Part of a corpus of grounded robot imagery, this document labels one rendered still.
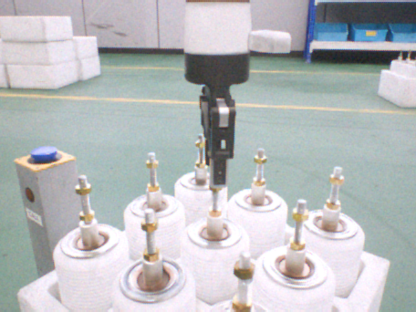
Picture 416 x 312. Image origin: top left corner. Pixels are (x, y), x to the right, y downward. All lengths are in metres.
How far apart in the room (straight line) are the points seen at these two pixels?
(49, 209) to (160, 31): 5.23
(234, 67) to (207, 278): 0.27
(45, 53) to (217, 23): 2.75
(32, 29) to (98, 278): 2.74
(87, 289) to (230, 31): 0.35
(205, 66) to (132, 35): 5.53
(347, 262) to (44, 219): 0.46
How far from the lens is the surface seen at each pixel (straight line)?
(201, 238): 0.49
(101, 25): 6.11
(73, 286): 0.50
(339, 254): 0.52
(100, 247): 0.49
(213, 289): 0.50
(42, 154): 0.61
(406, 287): 0.90
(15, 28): 3.19
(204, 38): 0.39
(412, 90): 2.60
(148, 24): 5.81
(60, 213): 0.64
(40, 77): 3.14
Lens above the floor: 0.53
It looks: 21 degrees down
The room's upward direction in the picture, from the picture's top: straight up
